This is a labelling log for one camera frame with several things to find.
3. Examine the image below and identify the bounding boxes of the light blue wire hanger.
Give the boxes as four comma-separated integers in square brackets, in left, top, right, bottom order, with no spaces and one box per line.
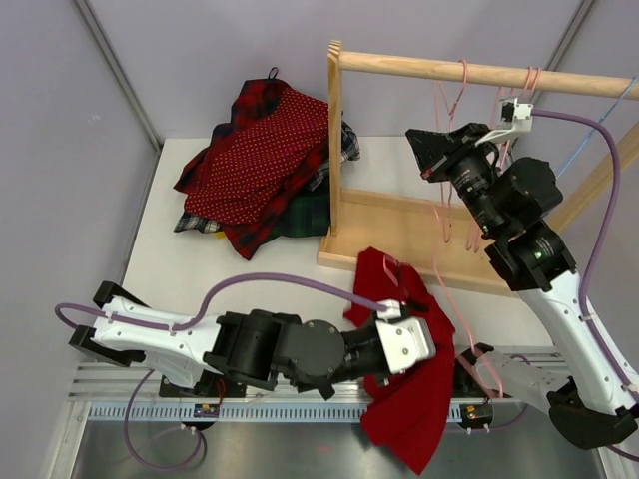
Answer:
[554,75,638,178]

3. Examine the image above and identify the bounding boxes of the aluminium mounting rail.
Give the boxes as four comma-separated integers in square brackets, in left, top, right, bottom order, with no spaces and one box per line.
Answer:
[67,343,605,425]

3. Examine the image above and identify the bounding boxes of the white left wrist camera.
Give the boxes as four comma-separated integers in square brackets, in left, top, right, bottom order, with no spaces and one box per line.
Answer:
[374,299,436,375]

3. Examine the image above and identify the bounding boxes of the plain red skirt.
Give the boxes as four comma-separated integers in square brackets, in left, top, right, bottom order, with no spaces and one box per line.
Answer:
[342,245,456,476]

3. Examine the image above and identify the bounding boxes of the wooden clothes rack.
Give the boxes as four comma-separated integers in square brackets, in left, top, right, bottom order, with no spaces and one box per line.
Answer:
[317,40,638,295]

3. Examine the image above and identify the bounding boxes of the pink hanger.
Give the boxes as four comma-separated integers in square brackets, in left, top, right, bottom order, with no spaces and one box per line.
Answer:
[433,59,468,243]
[502,67,542,164]
[465,87,509,253]
[381,199,502,398]

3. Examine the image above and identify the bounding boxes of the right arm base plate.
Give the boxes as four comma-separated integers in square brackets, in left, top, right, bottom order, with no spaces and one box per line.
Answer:
[452,348,489,402]

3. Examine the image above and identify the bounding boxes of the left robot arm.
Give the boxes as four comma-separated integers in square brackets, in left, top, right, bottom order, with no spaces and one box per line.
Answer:
[69,281,389,399]

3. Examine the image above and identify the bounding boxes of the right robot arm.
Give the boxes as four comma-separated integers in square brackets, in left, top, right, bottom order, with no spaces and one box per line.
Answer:
[405,123,638,450]

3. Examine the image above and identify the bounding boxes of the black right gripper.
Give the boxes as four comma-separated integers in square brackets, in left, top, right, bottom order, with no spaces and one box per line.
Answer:
[407,124,506,238]

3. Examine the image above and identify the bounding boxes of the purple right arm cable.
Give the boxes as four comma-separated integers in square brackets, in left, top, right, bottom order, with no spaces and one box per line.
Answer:
[531,108,639,460]

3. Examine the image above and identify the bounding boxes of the red polka dot skirt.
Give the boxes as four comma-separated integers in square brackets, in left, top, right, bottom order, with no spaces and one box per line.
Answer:
[184,87,328,225]

